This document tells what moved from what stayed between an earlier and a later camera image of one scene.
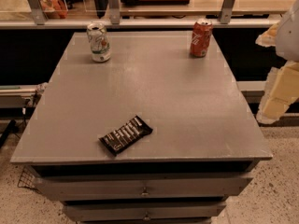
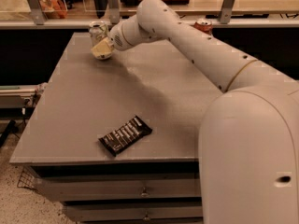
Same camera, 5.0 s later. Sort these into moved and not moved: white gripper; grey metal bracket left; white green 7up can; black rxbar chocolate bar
Moved: white gripper
Not moved: grey metal bracket left; black rxbar chocolate bar; white green 7up can
